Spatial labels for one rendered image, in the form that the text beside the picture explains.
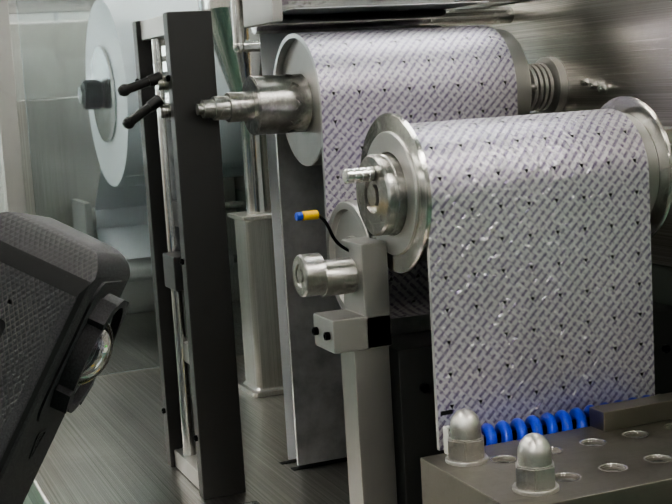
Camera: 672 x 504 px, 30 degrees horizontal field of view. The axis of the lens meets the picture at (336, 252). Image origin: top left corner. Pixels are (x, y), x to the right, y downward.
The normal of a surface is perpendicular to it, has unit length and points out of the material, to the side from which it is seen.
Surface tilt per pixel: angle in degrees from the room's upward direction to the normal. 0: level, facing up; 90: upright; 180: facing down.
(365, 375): 90
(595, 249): 90
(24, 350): 82
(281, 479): 0
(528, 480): 90
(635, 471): 0
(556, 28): 90
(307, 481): 0
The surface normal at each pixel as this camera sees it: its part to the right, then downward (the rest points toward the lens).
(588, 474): -0.06, -0.99
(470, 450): 0.38, 0.10
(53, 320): 0.00, -0.01
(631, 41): -0.92, 0.11
